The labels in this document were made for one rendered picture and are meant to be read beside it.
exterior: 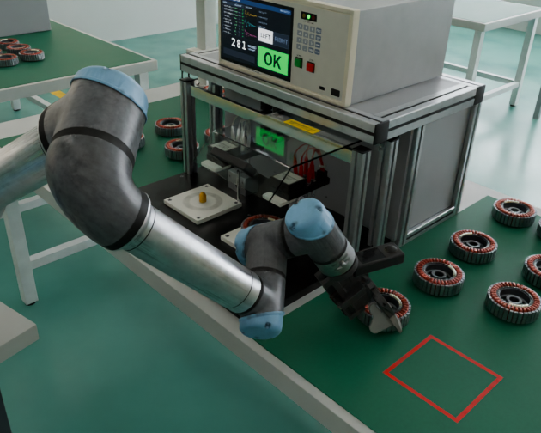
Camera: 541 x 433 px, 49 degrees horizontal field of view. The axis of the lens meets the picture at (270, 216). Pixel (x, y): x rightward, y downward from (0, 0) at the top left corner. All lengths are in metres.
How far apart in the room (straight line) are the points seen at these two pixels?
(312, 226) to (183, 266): 0.25
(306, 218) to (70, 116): 0.42
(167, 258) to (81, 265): 1.96
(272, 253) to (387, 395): 0.33
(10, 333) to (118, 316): 1.22
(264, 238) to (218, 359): 1.23
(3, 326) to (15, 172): 0.42
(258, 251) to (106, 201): 0.36
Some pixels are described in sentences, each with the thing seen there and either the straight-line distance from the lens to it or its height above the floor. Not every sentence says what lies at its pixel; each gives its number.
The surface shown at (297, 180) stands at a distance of 1.43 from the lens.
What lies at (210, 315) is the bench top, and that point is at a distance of 1.28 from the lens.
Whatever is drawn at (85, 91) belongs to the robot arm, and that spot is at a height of 1.29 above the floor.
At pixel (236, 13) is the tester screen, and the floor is 1.25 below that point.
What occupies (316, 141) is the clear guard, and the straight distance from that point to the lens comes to 1.28.
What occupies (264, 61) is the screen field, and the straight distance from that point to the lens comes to 1.50.
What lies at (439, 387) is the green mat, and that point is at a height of 0.75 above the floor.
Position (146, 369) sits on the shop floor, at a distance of 2.26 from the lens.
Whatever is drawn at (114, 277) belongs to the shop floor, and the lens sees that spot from 2.72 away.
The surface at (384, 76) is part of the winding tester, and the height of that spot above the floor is 1.16.
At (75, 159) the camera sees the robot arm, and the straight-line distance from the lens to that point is 0.81.
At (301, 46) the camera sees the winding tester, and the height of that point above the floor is 1.22.
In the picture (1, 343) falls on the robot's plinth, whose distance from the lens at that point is 1.30.
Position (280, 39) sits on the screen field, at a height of 1.22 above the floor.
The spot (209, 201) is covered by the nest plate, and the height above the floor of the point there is 0.78.
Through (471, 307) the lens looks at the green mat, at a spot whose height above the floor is 0.75.
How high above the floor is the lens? 1.56
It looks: 30 degrees down
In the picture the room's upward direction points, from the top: 2 degrees clockwise
